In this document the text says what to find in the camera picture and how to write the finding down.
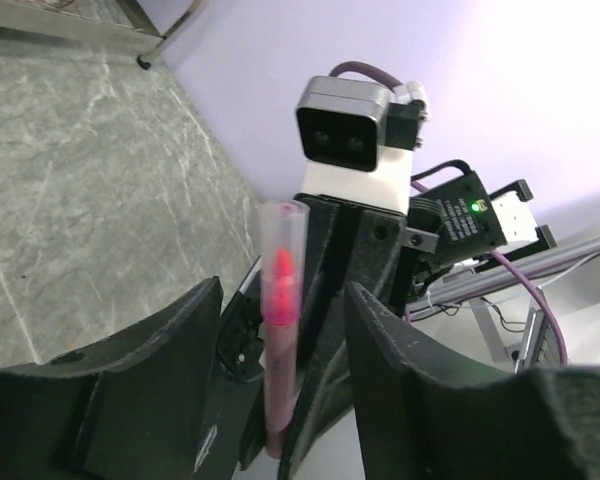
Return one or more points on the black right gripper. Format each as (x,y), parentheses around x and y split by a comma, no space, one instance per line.
(347,242)

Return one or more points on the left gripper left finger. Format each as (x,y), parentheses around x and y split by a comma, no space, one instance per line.
(129,406)

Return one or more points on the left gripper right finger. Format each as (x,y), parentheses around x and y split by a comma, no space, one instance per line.
(425,411)

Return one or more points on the thin red pen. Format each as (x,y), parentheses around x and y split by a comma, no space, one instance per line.
(283,226)

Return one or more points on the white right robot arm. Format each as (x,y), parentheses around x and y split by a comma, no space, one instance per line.
(472,223)

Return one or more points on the steel dish rack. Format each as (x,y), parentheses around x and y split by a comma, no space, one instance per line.
(121,23)

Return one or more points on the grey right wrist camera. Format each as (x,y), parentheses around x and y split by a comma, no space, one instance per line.
(342,122)

